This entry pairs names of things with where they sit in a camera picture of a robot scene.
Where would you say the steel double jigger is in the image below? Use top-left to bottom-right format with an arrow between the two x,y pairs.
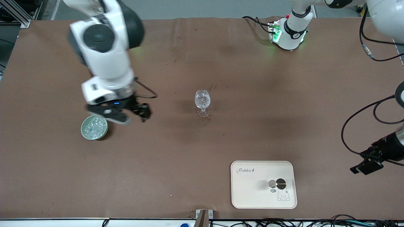
268,178 -> 287,190

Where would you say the clear ice cubes pile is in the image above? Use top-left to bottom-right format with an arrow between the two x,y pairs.
85,117 -> 106,138

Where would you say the clear wine glass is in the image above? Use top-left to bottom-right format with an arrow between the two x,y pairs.
194,90 -> 211,118

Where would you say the green bowl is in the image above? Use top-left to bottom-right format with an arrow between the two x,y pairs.
80,114 -> 109,140

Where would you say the cream rabbit print tray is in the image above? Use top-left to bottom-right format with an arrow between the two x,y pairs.
230,160 -> 298,209

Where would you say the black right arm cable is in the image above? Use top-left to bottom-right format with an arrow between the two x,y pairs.
134,77 -> 158,99

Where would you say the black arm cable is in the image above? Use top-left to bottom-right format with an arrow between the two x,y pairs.
341,6 -> 404,167
134,77 -> 158,99

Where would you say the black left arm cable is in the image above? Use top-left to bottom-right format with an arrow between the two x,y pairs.
341,6 -> 404,167

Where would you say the black cable bundle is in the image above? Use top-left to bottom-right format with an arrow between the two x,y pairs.
210,214 -> 404,227

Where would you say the aluminium profile bracket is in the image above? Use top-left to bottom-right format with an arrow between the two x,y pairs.
195,209 -> 214,227

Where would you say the aluminium frame profile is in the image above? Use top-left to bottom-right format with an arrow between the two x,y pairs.
0,0 -> 43,28

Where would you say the black left base cable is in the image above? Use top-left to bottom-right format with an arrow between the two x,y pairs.
242,16 -> 272,33

